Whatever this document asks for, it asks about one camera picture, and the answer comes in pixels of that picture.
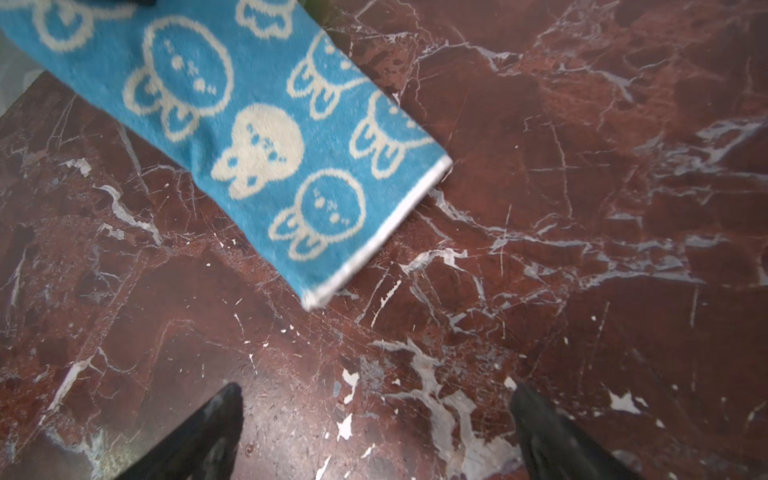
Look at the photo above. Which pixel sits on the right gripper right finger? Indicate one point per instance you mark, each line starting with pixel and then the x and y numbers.
pixel 554 447

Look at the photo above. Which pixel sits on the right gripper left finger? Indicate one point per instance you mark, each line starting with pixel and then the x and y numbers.
pixel 204 446

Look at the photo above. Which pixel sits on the teal patterned towel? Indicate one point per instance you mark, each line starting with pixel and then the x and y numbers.
pixel 309 158

